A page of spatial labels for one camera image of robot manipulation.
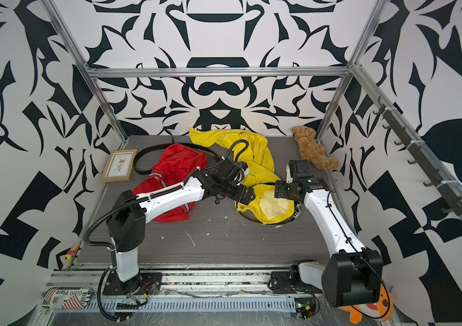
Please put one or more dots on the orange shark plush toy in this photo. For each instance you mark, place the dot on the orange shark plush toy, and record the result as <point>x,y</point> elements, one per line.
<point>380,311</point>

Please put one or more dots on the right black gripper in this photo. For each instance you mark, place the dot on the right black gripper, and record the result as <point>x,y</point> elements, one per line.
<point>279,187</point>

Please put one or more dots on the brown teddy bear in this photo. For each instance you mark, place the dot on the brown teddy bear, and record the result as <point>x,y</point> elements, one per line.
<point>311,151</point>

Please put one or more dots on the black wall hook rack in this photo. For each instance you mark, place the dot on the black wall hook rack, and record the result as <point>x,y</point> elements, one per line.
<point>422,155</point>

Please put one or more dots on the red trousers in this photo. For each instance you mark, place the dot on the red trousers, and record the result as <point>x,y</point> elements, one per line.
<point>175,163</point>

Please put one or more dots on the small green circuit board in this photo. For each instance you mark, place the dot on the small green circuit board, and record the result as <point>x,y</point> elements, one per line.
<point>305,307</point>

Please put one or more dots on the red white printed box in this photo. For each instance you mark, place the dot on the red white printed box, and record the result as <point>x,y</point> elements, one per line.
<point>66,298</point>

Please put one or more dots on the small red yellow toy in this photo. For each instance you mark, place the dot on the small red yellow toy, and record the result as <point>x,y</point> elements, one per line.
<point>72,252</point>

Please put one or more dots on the white cable duct strip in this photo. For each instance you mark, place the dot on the white cable duct strip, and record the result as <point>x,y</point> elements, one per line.
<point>210,304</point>

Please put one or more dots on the wooden framed picture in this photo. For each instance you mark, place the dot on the wooden framed picture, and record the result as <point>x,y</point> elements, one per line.
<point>119,166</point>

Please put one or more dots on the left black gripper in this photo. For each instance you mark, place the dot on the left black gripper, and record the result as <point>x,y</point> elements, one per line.
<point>246,197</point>

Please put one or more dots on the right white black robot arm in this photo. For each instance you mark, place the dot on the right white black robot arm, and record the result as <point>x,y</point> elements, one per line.
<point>353,274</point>

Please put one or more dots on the yellow trousers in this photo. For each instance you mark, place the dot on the yellow trousers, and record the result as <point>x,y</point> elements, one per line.
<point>247,147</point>

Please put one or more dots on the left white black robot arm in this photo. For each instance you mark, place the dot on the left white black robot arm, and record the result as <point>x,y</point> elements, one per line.
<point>126,226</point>

